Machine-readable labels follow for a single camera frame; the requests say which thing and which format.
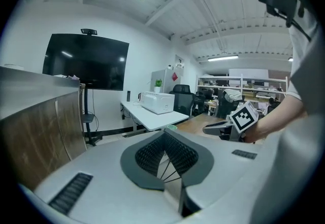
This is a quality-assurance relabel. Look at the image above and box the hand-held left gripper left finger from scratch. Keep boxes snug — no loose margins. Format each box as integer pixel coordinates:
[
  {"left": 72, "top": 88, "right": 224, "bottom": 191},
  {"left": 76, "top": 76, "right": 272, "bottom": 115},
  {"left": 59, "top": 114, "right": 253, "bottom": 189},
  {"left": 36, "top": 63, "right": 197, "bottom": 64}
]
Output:
[{"left": 120, "top": 131, "right": 166, "bottom": 191}]

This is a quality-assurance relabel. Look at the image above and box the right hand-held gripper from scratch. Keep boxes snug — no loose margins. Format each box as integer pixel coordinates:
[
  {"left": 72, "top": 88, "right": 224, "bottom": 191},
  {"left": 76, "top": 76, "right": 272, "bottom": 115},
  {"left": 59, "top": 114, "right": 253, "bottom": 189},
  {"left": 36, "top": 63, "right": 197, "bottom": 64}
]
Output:
[{"left": 202, "top": 101, "right": 260, "bottom": 143}]

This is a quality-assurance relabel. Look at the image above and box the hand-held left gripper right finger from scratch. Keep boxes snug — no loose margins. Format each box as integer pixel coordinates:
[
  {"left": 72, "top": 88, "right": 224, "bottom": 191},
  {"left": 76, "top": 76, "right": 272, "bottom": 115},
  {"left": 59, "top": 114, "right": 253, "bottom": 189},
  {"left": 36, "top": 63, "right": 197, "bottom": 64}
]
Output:
[{"left": 164, "top": 131, "right": 215, "bottom": 188}]

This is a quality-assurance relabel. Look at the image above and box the person's right forearm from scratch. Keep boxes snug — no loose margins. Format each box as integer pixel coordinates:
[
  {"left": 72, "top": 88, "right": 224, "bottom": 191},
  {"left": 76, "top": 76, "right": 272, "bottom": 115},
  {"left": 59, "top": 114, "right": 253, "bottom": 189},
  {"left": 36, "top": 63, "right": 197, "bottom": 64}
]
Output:
[{"left": 244, "top": 94, "right": 309, "bottom": 144}]

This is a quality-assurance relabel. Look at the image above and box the chair with white cloth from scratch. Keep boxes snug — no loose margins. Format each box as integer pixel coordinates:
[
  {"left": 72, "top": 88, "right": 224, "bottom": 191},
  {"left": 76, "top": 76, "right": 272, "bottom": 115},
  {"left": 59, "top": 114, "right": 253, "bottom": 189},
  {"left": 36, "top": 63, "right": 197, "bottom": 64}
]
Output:
[{"left": 215, "top": 88, "right": 245, "bottom": 120}]

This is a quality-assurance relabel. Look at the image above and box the white storage shelf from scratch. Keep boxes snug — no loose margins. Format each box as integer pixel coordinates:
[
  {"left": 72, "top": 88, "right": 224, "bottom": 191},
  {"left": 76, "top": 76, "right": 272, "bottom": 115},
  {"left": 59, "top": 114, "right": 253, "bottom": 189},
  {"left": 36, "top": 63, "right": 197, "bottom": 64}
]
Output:
[{"left": 197, "top": 74, "right": 289, "bottom": 108}]

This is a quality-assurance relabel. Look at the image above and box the wooden table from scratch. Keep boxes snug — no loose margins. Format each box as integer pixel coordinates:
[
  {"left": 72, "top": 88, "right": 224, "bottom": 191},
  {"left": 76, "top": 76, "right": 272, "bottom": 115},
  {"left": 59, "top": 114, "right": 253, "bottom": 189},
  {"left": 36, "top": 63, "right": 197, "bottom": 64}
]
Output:
[{"left": 175, "top": 113, "right": 222, "bottom": 140}]

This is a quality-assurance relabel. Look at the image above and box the white desk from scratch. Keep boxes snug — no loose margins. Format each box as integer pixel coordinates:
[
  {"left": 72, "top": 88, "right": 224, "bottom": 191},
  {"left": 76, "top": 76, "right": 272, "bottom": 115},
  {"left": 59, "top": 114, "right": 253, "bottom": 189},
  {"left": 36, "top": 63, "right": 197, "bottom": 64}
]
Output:
[{"left": 120, "top": 100, "right": 190, "bottom": 138}]

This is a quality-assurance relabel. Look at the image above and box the black office chair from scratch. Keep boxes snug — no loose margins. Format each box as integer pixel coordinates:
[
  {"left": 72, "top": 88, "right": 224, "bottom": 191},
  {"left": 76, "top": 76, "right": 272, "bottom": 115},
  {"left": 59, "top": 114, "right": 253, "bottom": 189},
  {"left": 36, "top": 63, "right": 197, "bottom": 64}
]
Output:
[{"left": 169, "top": 84, "right": 197, "bottom": 117}]

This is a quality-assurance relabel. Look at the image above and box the black television stand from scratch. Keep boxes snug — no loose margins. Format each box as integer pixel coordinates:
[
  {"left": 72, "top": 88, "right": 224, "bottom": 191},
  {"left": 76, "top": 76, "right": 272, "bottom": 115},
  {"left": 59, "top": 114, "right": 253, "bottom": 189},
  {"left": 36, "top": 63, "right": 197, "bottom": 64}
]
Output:
[{"left": 80, "top": 82, "right": 104, "bottom": 147}]

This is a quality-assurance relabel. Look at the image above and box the short ceiling light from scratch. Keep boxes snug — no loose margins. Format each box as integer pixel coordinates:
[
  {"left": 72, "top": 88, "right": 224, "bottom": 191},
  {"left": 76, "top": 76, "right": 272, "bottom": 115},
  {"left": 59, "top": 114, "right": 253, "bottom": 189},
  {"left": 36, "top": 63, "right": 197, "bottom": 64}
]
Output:
[{"left": 207, "top": 55, "right": 240, "bottom": 62}]

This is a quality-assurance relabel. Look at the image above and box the white microwave oven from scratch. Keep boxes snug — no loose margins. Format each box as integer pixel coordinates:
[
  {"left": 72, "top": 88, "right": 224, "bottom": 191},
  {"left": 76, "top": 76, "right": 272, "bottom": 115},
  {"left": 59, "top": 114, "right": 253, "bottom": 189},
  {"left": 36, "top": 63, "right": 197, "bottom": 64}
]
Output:
[{"left": 140, "top": 91, "right": 176, "bottom": 115}]

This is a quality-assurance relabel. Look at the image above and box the person's white shirt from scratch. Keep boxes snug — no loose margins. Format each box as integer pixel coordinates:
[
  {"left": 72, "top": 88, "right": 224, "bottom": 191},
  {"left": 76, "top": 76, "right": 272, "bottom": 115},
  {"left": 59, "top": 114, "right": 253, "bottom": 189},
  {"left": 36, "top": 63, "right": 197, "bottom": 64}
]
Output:
[{"left": 250, "top": 0, "right": 325, "bottom": 224}]

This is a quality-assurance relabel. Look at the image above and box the small green potted plant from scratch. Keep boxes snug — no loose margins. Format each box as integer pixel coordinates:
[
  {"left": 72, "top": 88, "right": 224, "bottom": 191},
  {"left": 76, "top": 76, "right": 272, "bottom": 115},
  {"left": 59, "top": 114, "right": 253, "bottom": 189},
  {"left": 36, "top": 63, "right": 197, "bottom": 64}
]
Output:
[{"left": 153, "top": 78, "right": 164, "bottom": 93}]

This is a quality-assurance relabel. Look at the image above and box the grey partition panel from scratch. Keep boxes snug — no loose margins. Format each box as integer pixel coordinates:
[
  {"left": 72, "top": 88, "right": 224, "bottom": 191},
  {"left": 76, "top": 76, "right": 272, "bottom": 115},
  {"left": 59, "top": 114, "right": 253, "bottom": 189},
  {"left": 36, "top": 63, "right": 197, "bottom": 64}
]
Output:
[{"left": 151, "top": 68, "right": 184, "bottom": 94}]

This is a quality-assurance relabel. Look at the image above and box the steel-topped wooden counter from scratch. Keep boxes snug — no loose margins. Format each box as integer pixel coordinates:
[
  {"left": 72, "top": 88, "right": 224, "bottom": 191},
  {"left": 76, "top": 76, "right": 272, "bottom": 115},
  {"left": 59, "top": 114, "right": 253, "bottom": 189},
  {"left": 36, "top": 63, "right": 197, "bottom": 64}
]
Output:
[{"left": 0, "top": 65, "right": 88, "bottom": 192}]

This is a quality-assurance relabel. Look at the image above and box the large black television screen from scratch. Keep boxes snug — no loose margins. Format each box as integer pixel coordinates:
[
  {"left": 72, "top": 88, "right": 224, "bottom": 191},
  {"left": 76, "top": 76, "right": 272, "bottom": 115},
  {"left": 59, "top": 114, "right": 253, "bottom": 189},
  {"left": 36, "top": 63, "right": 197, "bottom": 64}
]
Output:
[{"left": 42, "top": 33, "right": 130, "bottom": 91}]

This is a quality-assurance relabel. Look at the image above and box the black webcam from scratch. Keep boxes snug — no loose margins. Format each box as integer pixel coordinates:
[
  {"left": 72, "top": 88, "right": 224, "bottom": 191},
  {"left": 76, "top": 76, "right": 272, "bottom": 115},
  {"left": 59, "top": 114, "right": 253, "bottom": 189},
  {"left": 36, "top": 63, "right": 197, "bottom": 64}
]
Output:
[{"left": 80, "top": 28, "right": 99, "bottom": 37}]

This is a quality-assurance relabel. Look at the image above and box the white wall poster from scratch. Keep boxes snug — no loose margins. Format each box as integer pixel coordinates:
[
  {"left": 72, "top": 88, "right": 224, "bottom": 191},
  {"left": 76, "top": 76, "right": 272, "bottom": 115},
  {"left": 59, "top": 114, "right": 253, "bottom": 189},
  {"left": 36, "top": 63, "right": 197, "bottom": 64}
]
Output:
[{"left": 175, "top": 54, "right": 186, "bottom": 70}]

